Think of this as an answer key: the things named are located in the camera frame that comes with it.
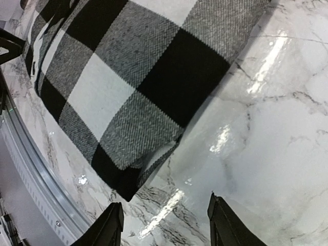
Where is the black white checkered shirt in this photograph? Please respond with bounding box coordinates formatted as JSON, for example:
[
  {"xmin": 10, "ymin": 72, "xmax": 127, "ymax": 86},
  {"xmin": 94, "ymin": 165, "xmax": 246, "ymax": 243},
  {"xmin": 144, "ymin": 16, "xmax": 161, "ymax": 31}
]
[{"xmin": 24, "ymin": 1, "xmax": 268, "ymax": 201}]

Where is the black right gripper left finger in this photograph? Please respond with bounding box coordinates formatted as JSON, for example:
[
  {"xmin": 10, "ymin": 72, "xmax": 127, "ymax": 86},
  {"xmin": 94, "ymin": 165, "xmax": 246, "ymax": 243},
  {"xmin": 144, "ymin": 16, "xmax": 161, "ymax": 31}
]
[{"xmin": 74, "ymin": 202, "xmax": 124, "ymax": 246}]

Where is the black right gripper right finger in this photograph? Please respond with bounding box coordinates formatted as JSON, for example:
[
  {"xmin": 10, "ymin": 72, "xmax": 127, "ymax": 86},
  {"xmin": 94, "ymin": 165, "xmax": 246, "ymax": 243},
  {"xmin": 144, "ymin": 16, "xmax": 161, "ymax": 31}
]
[{"xmin": 208, "ymin": 194, "xmax": 265, "ymax": 246}]

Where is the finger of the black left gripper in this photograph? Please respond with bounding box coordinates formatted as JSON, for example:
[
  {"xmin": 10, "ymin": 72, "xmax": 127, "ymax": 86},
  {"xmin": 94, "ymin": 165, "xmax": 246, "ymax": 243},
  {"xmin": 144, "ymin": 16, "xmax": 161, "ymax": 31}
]
[{"xmin": 0, "ymin": 28, "xmax": 25, "ymax": 65}]

